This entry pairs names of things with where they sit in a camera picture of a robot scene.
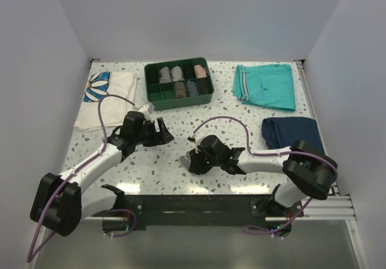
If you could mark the grey striped rolled sock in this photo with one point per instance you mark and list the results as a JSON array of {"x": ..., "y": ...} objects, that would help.
[{"x": 165, "y": 75}]

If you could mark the brown rolled underwear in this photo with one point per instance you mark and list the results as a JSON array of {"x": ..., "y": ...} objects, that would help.
[{"x": 180, "y": 90}]

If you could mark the white grey rolled sock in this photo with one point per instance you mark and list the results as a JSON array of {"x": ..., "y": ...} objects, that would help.
[{"x": 176, "y": 74}]

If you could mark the pink rolled underwear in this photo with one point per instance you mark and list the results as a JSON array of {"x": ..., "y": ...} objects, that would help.
[{"x": 200, "y": 71}]

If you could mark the teal folded shorts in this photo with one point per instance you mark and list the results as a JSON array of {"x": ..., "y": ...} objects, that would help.
[{"x": 267, "y": 86}]

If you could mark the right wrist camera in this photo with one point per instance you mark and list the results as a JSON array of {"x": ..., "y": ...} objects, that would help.
[{"x": 210, "y": 145}]

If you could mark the navy striped rolled sock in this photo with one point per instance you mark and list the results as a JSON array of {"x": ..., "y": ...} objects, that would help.
[{"x": 192, "y": 88}]

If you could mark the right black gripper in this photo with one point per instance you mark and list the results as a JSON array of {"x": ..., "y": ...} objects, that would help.
[{"x": 196, "y": 166}]

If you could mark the green compartment organizer tray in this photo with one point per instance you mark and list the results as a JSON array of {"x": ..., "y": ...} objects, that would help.
[{"x": 162, "y": 95}]

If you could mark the black rolled underwear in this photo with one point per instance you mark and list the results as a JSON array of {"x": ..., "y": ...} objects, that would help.
[{"x": 204, "y": 86}]

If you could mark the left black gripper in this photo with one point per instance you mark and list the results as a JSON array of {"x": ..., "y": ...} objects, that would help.
[{"x": 166, "y": 136}]

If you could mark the aluminium frame rail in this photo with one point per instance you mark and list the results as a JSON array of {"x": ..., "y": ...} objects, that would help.
[{"x": 334, "y": 208}]

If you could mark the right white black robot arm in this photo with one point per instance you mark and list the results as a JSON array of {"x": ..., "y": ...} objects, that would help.
[{"x": 310, "y": 173}]

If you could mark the grey cream underwear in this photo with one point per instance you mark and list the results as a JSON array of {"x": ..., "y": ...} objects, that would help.
[{"x": 186, "y": 162}]

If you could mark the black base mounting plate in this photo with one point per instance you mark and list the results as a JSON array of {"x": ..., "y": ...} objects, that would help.
[{"x": 207, "y": 210}]

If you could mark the navy folded garment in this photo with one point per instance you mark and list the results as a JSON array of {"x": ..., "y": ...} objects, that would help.
[{"x": 283, "y": 132}]

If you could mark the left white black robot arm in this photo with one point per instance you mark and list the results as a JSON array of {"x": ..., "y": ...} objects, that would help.
[{"x": 61, "y": 201}]

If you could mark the white daisy print shirt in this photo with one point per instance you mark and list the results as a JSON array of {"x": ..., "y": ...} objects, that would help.
[{"x": 109, "y": 95}]

